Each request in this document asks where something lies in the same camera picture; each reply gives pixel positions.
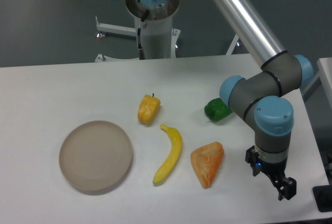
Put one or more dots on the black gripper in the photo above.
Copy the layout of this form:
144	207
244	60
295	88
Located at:
286	186

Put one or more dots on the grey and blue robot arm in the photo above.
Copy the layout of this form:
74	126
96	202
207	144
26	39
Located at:
259	101

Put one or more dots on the green bell pepper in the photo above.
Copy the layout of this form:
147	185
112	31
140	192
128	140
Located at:
216	110

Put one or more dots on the yellow bell pepper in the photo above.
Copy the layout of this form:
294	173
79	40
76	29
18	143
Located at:
148	109

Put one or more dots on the black device at right edge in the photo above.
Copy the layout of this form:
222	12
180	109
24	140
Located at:
322	195

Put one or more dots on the orange triangular pastry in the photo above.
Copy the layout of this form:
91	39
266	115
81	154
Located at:
206	161

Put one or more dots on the yellow banana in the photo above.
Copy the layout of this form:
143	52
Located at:
164	171

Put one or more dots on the white side table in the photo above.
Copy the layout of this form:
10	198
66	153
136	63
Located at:
322	77

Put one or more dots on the beige round plate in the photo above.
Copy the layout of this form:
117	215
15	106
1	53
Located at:
95	157

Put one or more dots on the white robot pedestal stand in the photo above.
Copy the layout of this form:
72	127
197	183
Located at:
153	29

